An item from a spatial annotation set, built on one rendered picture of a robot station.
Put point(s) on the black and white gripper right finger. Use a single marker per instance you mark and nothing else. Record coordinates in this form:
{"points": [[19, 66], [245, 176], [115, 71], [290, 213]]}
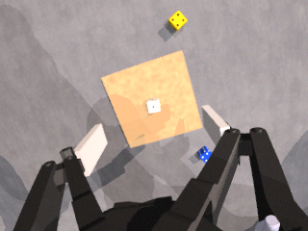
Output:
{"points": [[277, 210]]}

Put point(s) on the yellow die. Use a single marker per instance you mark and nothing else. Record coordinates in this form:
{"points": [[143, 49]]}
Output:
{"points": [[177, 21]]}

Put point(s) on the blue die with white pips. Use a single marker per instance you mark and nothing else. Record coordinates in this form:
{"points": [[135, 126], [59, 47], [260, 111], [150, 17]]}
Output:
{"points": [[204, 153]]}

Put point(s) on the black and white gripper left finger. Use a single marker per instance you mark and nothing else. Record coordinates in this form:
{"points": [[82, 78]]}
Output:
{"points": [[41, 210]]}

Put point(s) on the peach flat square mat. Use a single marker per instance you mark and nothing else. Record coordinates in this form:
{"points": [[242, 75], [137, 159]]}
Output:
{"points": [[166, 78]]}

